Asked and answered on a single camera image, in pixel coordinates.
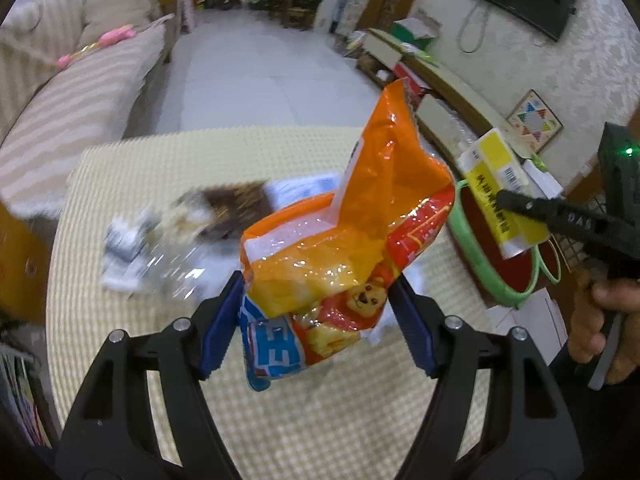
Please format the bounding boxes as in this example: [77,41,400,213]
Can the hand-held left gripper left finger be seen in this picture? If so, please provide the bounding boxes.
[55,270,246,480]

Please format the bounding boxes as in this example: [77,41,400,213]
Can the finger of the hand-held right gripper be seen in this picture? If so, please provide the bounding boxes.
[495,189,608,241]

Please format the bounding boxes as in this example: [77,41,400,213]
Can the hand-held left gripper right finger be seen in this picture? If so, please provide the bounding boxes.
[387,275,586,480]

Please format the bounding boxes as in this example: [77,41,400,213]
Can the clear plastic bottle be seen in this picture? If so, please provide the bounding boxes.
[145,240,236,301]

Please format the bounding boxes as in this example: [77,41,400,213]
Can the narrow yellow white box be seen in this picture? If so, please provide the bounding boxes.
[456,127,551,261]

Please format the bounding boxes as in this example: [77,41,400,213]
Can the large green-rimmed red bin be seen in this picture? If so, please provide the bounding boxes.
[446,180,563,309]

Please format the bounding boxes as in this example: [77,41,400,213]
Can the orange snack bag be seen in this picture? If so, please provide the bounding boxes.
[239,78,457,392]

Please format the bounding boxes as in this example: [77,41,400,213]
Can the person's right hand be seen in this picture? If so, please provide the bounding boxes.
[567,271,640,367]

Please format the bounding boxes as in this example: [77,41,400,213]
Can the white cardboard box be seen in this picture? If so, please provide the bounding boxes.
[520,157,563,198]

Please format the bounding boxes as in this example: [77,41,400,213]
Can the small green-rimmed red bin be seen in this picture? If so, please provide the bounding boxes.
[537,237,563,286]

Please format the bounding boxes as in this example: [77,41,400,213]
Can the checked tablecloth table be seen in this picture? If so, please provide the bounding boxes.
[45,127,501,466]

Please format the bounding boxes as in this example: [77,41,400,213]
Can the star checkers board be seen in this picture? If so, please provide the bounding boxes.
[506,90,564,155]

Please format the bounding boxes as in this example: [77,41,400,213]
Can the crumpled silver wrapper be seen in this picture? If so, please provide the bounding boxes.
[102,205,161,291]

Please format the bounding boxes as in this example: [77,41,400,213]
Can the dark brown box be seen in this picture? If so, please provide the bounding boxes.
[200,180,273,238]

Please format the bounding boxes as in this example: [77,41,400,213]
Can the wooden television cabinet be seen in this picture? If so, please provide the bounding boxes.
[357,27,563,201]

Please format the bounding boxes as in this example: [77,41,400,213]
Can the red flat box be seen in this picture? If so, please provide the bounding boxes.
[392,62,431,98]

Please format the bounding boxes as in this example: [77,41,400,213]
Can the magazine rack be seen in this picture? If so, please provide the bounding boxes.
[0,345,51,451]

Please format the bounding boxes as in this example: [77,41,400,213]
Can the green box with white flaps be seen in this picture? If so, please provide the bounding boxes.
[392,19,443,51]

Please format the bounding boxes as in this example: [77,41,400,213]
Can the striped beige sofa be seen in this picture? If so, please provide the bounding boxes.
[0,0,173,216]

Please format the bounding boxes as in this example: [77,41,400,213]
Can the pink toy wand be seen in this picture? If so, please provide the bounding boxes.
[56,25,136,70]

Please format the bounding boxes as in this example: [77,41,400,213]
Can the beige cushion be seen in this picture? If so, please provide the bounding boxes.
[80,0,163,43]

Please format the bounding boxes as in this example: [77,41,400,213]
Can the television cables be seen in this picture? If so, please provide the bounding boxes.
[457,2,488,55]

